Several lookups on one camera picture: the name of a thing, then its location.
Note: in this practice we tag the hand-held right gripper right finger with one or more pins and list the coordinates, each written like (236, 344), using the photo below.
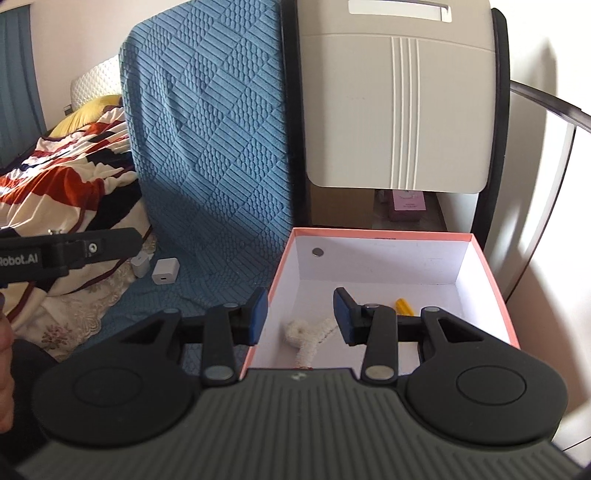
(341, 314)

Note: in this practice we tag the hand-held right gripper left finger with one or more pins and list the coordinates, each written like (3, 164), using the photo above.
(258, 318)

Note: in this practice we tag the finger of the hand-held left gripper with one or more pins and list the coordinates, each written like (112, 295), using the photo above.
(115, 244)

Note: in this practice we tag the white charger block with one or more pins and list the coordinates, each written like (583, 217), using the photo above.
(166, 270)
(140, 265)

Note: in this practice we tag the white fuzzy hair claw clip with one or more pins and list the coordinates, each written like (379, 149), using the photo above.
(304, 350)

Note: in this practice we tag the yellow screwdriver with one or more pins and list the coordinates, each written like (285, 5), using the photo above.
(406, 307)

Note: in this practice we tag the pink cardboard box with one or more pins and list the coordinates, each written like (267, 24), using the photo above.
(383, 258)

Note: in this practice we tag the person's left hand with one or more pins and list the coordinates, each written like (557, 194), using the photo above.
(3, 369)

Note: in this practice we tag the floral lace bed sheet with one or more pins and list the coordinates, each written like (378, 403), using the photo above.
(78, 318)

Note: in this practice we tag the red black white striped blanket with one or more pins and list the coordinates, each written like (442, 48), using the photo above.
(69, 184)

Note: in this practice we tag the pink packet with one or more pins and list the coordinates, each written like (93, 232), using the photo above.
(408, 205)

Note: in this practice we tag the yellow pillow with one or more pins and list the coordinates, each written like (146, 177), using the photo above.
(87, 113)

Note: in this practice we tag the blue textured cover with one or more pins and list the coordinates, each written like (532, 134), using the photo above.
(207, 138)

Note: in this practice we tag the white quilted headboard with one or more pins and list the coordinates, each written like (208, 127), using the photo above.
(97, 78)

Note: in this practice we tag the blue curtain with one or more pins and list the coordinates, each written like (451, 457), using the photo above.
(18, 83)

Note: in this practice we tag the cream plastic chair panel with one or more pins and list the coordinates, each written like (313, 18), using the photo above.
(369, 115)

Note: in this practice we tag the wall outlet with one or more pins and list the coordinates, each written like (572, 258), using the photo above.
(68, 109)

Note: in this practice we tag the dark curved rail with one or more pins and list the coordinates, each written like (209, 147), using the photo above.
(554, 104)

